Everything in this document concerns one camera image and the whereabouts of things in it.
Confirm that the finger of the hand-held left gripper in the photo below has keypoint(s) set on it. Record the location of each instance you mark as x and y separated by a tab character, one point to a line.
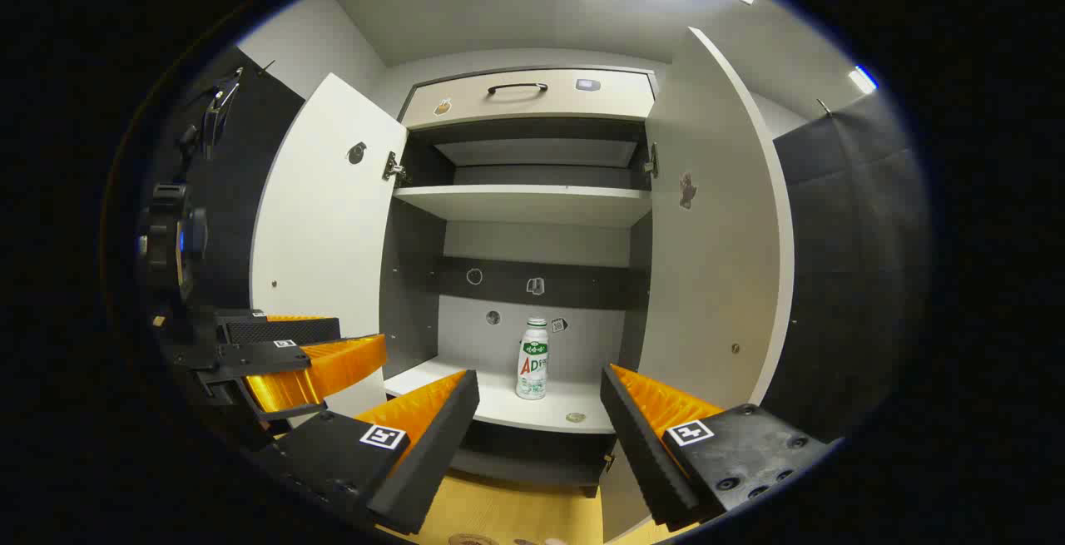
283	330
250	359

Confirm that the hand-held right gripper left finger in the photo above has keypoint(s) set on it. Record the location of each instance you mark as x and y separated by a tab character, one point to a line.
433	453

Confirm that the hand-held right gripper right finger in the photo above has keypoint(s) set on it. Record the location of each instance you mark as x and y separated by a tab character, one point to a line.
636	453

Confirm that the white cabinet door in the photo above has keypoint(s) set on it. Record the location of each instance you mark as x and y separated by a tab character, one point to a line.
324	237
715	279

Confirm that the white bottle with green label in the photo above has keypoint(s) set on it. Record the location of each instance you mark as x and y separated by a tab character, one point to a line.
532	370

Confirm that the white cabinet shelf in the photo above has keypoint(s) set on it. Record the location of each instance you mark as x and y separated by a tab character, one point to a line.
499	403
524	204

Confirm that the grey and white cabinet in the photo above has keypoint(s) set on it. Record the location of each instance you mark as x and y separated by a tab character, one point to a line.
466	345

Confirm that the metal door hinge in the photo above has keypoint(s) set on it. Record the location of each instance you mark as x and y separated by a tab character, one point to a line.
652	162
391	169

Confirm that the beige cabinet drawer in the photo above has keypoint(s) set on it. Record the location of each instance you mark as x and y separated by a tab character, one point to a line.
532	108

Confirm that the small ceiling light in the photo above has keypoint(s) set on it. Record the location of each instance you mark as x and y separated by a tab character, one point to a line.
863	79

